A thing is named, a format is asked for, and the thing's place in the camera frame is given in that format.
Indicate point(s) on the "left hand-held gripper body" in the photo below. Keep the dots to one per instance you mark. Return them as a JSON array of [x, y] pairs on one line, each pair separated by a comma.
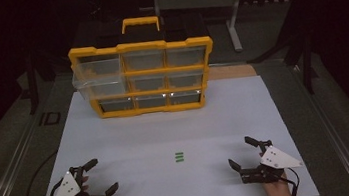
[[66, 190]]

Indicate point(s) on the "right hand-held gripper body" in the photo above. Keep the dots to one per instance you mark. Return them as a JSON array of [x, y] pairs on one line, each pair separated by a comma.
[[279, 159]]

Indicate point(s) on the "small green piece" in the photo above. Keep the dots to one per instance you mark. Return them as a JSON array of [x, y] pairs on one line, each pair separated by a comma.
[[179, 157], [178, 154], [179, 160]]

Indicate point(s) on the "clear plastic drawer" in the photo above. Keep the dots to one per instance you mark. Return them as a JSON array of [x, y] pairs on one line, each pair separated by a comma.
[[100, 86]]

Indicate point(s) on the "yellow and black drawer organizer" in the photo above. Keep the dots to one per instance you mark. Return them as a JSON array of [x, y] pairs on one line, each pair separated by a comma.
[[142, 45]]

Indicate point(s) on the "person's right hand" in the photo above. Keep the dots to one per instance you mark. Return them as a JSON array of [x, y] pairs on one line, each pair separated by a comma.
[[278, 191]]

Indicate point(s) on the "wooden board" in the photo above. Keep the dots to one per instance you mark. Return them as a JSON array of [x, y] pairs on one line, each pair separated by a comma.
[[231, 71]]

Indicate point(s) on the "black stand leg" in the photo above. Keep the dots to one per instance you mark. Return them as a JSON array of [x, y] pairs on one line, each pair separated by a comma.
[[32, 85]]

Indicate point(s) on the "grid of clear organizer drawers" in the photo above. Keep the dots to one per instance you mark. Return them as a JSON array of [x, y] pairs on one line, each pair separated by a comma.
[[147, 83]]

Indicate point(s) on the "black floor bracket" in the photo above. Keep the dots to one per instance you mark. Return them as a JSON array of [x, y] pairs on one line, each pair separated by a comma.
[[49, 118]]

